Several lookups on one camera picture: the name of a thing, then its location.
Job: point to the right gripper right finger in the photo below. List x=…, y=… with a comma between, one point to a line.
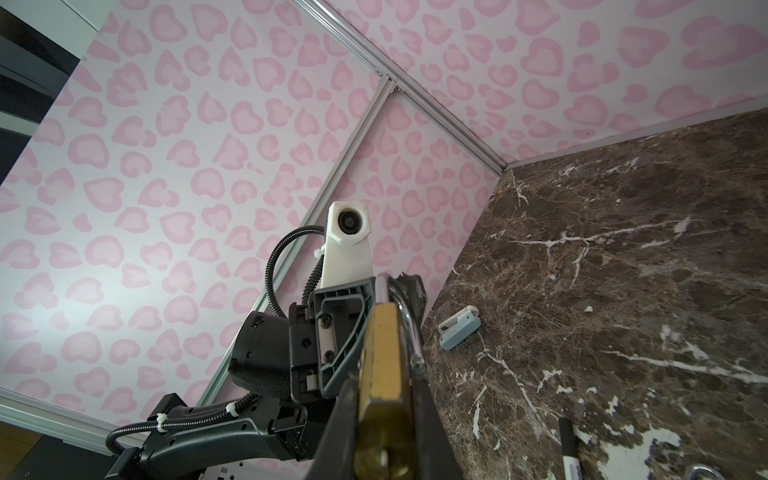
x=435, y=457

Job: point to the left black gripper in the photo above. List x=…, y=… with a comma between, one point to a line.
x=326, y=331

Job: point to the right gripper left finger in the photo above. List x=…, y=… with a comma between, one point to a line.
x=334, y=458

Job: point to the brass padlock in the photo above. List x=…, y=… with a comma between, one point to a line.
x=385, y=445

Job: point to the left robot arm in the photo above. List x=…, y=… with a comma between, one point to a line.
x=178, y=441

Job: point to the grey white small device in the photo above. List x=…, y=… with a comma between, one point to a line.
x=457, y=328

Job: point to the black white marker pen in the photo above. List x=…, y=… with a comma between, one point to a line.
x=571, y=463

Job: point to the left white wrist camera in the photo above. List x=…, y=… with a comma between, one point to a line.
x=347, y=253

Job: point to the left corner aluminium post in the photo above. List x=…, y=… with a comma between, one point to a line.
x=365, y=50

